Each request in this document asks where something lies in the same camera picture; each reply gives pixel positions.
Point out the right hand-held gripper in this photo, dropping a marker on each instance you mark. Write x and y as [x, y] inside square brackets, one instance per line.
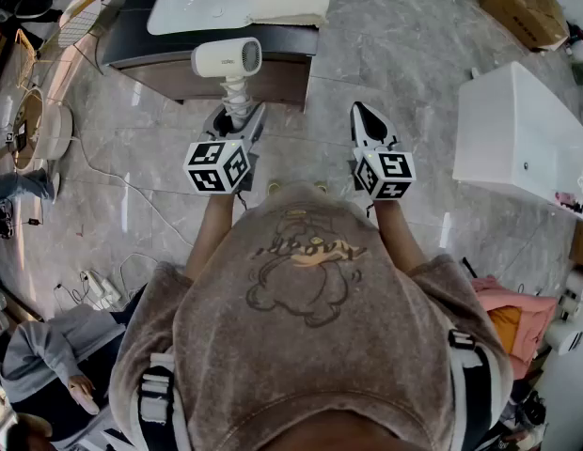
[385, 172]

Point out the white bathtub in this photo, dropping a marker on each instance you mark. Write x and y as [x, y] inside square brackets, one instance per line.
[512, 125]

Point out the brown printed t-shirt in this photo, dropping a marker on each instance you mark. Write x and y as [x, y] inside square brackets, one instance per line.
[296, 346]

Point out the person's left forearm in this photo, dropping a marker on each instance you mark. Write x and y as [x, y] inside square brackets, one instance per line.
[209, 233]

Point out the white power strip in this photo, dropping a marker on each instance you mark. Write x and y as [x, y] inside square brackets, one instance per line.
[101, 289]

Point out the large cardboard box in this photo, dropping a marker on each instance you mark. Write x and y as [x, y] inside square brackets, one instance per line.
[522, 7]

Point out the black vanity cabinet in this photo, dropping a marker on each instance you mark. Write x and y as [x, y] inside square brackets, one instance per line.
[146, 45]

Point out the person's left shoe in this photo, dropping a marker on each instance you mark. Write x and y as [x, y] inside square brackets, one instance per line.
[275, 187]

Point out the pink clothing pile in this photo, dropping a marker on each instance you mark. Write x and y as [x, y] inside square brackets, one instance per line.
[531, 317]

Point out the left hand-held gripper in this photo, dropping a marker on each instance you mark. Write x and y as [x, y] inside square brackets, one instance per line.
[216, 167]

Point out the person's shoe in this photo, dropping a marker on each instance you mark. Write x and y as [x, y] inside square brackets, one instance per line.
[275, 187]
[321, 186]

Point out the person's right shoe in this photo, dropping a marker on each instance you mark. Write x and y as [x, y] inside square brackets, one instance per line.
[321, 186]

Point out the cream white hair dryer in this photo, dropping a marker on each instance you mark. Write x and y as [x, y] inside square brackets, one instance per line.
[218, 57]

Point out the white sink basin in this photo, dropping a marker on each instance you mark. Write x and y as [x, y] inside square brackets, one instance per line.
[197, 3]

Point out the white small appliance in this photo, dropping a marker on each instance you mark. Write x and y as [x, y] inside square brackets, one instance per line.
[566, 338]

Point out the person's right forearm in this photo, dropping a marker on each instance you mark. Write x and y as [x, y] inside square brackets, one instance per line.
[399, 233]

